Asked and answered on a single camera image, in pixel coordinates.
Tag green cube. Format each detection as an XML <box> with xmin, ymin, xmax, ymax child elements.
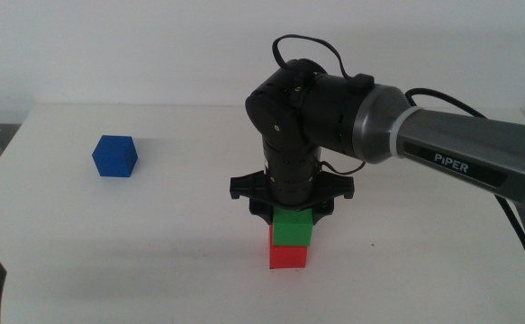
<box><xmin>272</xmin><ymin>206</ymin><xmax>314</xmax><ymax>248</ymax></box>

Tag red cube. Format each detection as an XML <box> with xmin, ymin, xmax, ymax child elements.
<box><xmin>268</xmin><ymin>224</ymin><xmax>309</xmax><ymax>270</ymax></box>

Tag blue cube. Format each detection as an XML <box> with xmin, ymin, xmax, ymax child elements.
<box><xmin>91</xmin><ymin>134</ymin><xmax>139</xmax><ymax>178</ymax></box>

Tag thin black right gripper cable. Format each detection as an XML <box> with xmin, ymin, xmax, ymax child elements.
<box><xmin>319</xmin><ymin>159</ymin><xmax>367</xmax><ymax>176</ymax></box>

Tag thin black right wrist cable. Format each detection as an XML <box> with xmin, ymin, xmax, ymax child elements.
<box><xmin>272</xmin><ymin>34</ymin><xmax>376</xmax><ymax>91</ymax></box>

